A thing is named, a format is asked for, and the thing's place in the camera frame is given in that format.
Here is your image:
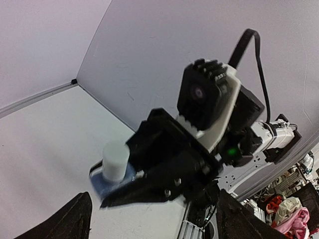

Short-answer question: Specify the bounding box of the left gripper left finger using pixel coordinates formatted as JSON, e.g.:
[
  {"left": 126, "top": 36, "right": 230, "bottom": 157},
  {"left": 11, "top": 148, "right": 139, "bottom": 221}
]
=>
[{"left": 17, "top": 192, "right": 93, "bottom": 239}]

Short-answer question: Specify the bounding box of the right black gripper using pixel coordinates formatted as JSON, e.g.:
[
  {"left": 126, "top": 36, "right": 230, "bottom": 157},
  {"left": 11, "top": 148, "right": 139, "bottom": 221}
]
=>
[{"left": 100, "top": 108, "right": 221, "bottom": 209}]

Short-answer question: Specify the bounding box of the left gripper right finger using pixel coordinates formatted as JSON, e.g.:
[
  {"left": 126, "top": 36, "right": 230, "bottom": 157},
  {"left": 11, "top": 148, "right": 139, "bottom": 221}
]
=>
[{"left": 216, "top": 190, "right": 286, "bottom": 239}]

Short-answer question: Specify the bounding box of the white nail polish cap brush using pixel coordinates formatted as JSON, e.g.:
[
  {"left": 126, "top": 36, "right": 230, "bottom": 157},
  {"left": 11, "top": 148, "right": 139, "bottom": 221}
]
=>
[{"left": 102, "top": 140, "right": 130, "bottom": 182}]

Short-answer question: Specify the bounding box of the blue nail polish bottle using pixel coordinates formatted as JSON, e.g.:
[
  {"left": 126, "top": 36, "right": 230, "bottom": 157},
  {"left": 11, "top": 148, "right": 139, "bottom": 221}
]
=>
[{"left": 89, "top": 160, "right": 136, "bottom": 201}]

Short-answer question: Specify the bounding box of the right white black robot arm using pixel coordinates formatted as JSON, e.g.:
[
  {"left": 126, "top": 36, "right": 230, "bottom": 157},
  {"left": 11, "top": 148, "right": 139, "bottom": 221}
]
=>
[{"left": 101, "top": 108, "right": 301, "bottom": 208}]

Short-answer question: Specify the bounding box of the pile of colourful clothes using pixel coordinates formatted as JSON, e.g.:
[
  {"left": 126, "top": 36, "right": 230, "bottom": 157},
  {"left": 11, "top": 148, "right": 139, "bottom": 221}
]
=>
[{"left": 266, "top": 196, "right": 319, "bottom": 239}]

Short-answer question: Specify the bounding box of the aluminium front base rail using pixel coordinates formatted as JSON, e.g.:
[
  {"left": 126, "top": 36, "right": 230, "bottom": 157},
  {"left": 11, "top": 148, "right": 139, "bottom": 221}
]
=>
[{"left": 177, "top": 214, "right": 219, "bottom": 239}]

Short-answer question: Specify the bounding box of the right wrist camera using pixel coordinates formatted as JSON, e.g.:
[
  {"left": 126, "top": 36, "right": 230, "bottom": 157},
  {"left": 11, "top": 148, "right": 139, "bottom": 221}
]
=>
[{"left": 176, "top": 59, "right": 242, "bottom": 152}]

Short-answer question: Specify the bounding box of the black right camera cable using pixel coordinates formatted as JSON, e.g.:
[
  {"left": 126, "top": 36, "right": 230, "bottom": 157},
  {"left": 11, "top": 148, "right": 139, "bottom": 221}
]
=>
[{"left": 228, "top": 28, "right": 272, "bottom": 122}]

